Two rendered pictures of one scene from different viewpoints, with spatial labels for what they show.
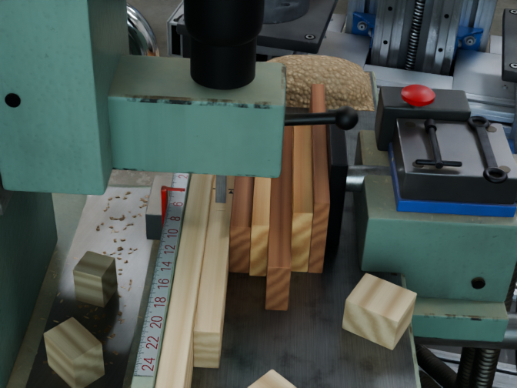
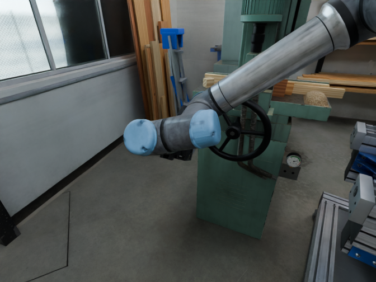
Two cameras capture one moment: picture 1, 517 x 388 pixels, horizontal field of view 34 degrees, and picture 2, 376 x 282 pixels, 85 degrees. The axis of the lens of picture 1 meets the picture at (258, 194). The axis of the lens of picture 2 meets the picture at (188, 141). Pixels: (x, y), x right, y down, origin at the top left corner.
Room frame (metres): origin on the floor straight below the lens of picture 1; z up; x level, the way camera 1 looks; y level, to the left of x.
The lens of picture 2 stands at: (0.71, -1.07, 1.19)
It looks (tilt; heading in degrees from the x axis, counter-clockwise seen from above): 30 degrees down; 113
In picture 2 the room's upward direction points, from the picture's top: straight up
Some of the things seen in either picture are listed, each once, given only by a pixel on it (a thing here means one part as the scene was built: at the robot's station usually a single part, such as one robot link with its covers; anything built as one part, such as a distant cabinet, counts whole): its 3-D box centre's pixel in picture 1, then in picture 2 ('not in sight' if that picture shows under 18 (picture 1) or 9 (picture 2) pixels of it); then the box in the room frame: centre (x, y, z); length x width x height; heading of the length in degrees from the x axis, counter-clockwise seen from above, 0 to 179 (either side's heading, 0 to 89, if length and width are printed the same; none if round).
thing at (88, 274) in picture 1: (95, 279); not in sight; (0.62, 0.16, 0.82); 0.03 x 0.03 x 0.04; 73
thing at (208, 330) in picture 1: (229, 147); (277, 87); (0.72, 0.03, 0.92); 0.55 x 0.02 x 0.04; 0
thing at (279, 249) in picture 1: (280, 202); not in sight; (0.63, -0.02, 0.92); 0.23 x 0.02 x 0.05; 0
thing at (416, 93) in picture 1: (418, 95); not in sight; (0.67, -0.14, 1.02); 0.03 x 0.03 x 0.01
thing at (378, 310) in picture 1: (378, 310); not in sight; (0.50, -0.10, 0.92); 0.05 x 0.04 x 0.03; 61
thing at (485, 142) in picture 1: (486, 148); not in sight; (0.61, -0.19, 1.00); 0.10 x 0.02 x 0.01; 0
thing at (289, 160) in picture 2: not in sight; (293, 160); (0.85, -0.18, 0.65); 0.06 x 0.04 x 0.08; 0
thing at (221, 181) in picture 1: (221, 176); not in sight; (0.59, 0.03, 0.97); 0.01 x 0.01 x 0.05; 0
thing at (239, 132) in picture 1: (198, 122); (255, 61); (0.60, 0.05, 1.03); 0.14 x 0.07 x 0.09; 90
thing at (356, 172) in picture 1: (365, 178); not in sight; (0.64, -0.10, 0.95); 0.09 x 0.07 x 0.09; 0
